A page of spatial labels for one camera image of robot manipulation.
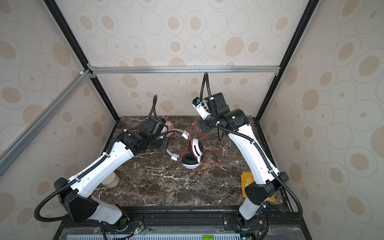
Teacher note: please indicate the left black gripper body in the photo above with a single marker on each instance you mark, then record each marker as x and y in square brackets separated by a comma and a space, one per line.
[158, 143]

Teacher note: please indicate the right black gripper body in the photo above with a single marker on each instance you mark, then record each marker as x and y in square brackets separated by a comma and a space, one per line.
[206, 124]

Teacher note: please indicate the pink headset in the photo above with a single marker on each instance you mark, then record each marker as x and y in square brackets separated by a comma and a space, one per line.
[168, 125]

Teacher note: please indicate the white black headphones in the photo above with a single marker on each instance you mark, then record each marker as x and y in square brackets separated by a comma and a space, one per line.
[193, 155]

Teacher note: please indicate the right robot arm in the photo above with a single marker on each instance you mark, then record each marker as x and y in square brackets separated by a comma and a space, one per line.
[215, 114]

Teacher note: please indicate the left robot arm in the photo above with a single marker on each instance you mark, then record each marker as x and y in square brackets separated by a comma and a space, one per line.
[75, 194]

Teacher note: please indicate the yellow snack bag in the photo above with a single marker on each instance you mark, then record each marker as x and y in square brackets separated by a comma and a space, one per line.
[249, 183]

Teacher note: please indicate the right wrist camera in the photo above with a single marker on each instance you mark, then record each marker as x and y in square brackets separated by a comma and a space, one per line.
[201, 108]

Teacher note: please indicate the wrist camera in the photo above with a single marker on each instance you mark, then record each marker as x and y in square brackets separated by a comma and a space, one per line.
[201, 108]
[153, 127]

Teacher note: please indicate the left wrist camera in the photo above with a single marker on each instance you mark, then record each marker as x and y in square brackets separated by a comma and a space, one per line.
[153, 127]

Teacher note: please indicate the right black corner post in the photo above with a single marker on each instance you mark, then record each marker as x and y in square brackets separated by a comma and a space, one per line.
[301, 27]

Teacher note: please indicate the black corner post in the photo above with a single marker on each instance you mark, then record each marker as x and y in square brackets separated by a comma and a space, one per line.
[301, 27]
[62, 23]

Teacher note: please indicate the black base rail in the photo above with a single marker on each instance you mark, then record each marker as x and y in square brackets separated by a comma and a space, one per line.
[190, 223]

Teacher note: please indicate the horizontal aluminium rail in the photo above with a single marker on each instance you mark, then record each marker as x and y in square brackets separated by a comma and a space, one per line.
[185, 70]

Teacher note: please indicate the left diagonal aluminium rail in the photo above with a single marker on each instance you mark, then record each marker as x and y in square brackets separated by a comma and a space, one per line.
[28, 135]

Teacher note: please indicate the left black corner post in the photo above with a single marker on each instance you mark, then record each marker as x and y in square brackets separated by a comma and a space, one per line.
[62, 23]

